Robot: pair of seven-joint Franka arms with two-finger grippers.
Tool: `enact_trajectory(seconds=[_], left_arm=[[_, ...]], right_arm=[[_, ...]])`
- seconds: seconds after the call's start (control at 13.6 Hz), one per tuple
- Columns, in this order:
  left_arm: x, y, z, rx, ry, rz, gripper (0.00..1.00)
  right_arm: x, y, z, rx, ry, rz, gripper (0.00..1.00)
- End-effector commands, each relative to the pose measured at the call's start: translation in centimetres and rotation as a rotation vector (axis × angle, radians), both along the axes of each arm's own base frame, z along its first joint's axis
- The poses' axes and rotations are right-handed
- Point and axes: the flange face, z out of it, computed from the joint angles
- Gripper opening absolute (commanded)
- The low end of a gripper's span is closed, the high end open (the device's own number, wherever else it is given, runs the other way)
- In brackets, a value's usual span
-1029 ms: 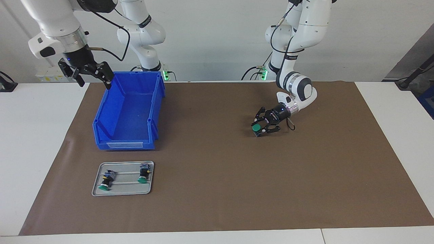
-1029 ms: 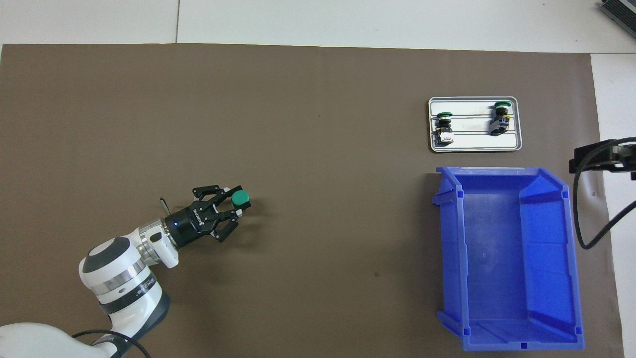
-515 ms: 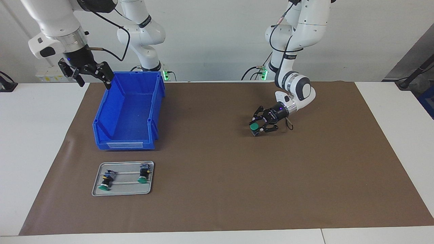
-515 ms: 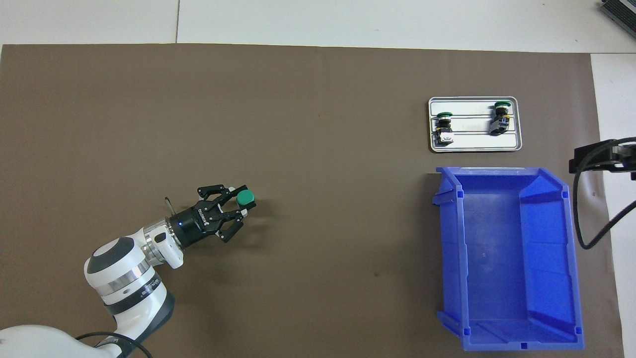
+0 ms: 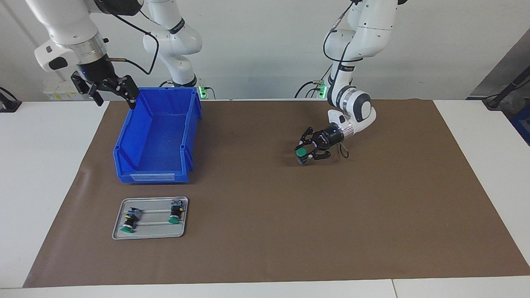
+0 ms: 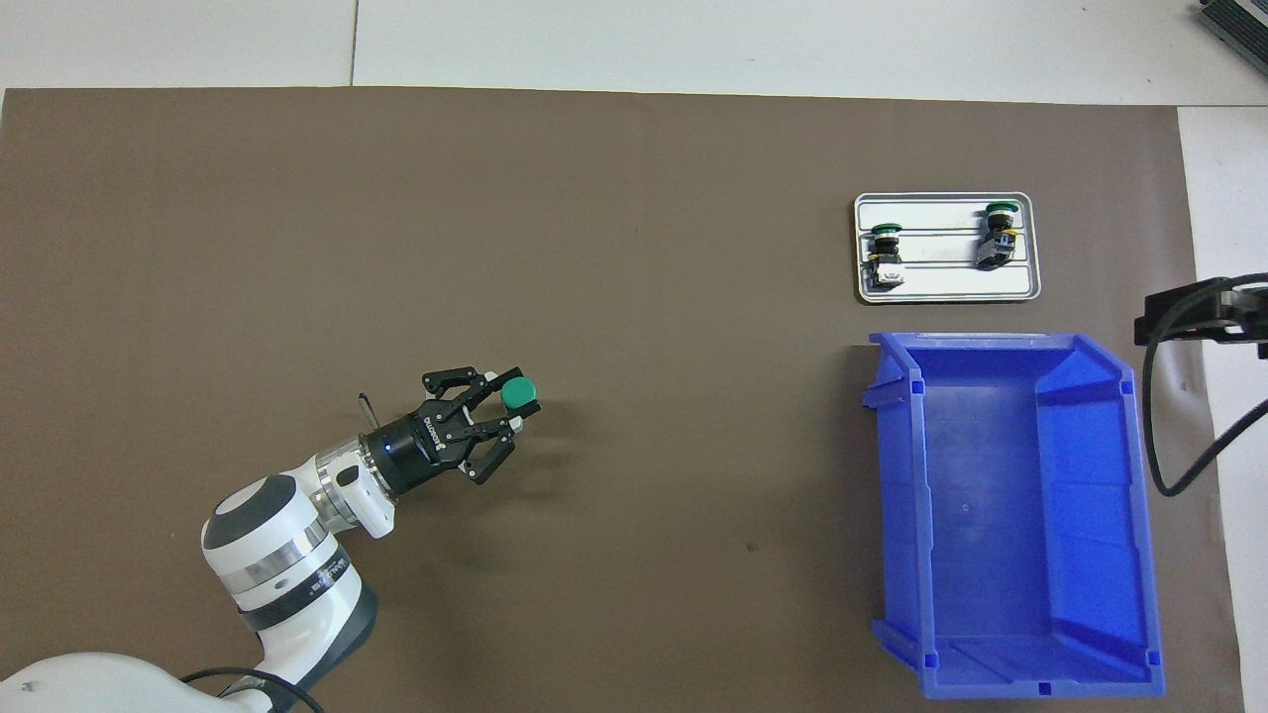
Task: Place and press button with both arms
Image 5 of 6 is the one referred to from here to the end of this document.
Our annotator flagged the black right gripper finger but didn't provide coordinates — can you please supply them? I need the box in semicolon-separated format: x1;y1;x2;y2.
104;75;140;110
71;72;104;106

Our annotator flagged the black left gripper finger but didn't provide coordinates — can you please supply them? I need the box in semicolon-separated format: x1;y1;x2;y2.
308;147;332;161
295;127;320;150

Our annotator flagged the brown paper table mat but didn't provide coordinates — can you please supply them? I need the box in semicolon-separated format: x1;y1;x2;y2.
23;99;530;288

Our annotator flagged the blue plastic storage bin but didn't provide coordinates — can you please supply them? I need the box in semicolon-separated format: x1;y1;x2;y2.
113;87;202;184

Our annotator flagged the silver metal tray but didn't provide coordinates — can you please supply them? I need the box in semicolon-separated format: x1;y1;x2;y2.
111;197;189;240

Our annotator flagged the grey partition panel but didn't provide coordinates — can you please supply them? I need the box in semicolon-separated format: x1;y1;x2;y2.
468;39;530;100

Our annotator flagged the black stand pole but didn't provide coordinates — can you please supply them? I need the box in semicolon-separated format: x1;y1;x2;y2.
482;68;530;110

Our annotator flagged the blue crate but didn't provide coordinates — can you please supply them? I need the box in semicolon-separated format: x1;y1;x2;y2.
510;114;530;146

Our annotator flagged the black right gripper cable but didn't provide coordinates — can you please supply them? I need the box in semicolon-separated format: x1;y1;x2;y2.
104;12;160;76

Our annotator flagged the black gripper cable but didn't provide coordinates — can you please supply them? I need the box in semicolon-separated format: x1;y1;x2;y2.
104;12;160;76
323;2;365;160

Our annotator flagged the white wall socket box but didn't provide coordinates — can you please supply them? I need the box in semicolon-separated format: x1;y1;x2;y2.
43;81;89;101

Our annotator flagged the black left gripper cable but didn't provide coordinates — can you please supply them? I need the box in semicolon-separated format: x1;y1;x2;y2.
323;2;365;160

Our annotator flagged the black arm base cable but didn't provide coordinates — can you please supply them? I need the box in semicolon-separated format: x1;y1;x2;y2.
295;62;334;99

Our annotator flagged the black clamp with cable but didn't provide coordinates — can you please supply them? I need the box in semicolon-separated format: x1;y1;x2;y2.
0;87;22;113

